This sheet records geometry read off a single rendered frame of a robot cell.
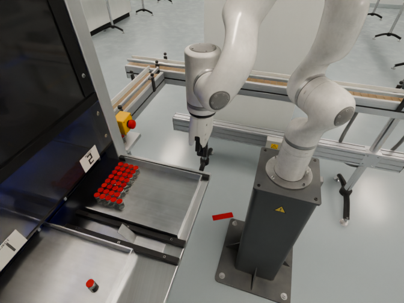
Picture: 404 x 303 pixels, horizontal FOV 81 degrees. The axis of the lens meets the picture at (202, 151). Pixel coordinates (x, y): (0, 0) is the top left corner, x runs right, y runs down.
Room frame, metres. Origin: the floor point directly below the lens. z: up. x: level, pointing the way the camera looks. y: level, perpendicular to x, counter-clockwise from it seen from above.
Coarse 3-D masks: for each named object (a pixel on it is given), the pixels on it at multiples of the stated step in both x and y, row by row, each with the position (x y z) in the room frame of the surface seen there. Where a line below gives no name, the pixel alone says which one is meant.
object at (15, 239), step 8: (16, 232) 0.30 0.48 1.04; (8, 240) 0.28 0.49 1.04; (16, 240) 0.29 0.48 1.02; (24, 240) 0.30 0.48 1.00; (0, 248) 0.26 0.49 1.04; (8, 248) 0.27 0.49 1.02; (16, 248) 0.28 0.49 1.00; (0, 256) 0.25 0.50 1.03; (8, 256) 0.26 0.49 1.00; (0, 264) 0.23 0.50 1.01
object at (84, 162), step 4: (92, 148) 0.61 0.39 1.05; (96, 148) 0.63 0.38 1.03; (88, 152) 0.59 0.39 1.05; (92, 152) 0.61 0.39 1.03; (96, 152) 0.62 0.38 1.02; (84, 156) 0.57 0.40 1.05; (96, 156) 0.62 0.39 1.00; (84, 160) 0.57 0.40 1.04; (92, 160) 0.59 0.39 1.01; (96, 160) 0.61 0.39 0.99; (84, 164) 0.56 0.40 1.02; (88, 164) 0.57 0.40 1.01; (92, 164) 0.59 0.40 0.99; (84, 168) 0.55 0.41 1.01; (88, 168) 0.57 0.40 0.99
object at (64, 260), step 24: (48, 240) 0.36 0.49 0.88; (72, 240) 0.36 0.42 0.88; (96, 240) 0.35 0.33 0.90; (24, 264) 0.28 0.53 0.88; (48, 264) 0.28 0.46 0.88; (72, 264) 0.28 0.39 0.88; (96, 264) 0.28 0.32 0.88; (120, 264) 0.28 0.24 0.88; (0, 288) 0.22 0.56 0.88; (24, 288) 0.22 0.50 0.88; (48, 288) 0.22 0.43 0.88; (72, 288) 0.22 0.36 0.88
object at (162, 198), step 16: (128, 160) 0.70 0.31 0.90; (144, 176) 0.63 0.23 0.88; (160, 176) 0.63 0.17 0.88; (176, 176) 0.63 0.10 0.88; (192, 176) 0.61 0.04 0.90; (144, 192) 0.55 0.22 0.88; (160, 192) 0.55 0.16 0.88; (176, 192) 0.55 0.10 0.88; (192, 192) 0.55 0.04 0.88; (96, 208) 0.48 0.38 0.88; (112, 208) 0.48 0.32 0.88; (128, 208) 0.48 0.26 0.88; (144, 208) 0.48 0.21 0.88; (160, 208) 0.48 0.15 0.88; (176, 208) 0.48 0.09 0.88; (144, 224) 0.39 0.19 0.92; (160, 224) 0.41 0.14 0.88; (176, 224) 0.41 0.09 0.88
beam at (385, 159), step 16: (176, 112) 1.57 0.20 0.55; (176, 128) 1.49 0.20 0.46; (224, 128) 1.38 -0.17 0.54; (240, 128) 1.37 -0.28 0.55; (256, 128) 1.38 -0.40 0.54; (256, 144) 1.31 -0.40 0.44; (320, 144) 1.19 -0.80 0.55; (336, 144) 1.19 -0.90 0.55; (352, 144) 1.19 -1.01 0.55; (336, 160) 1.15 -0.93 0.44; (352, 160) 1.12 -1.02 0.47; (368, 160) 1.10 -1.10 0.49; (384, 160) 1.07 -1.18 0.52; (400, 160) 1.05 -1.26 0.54
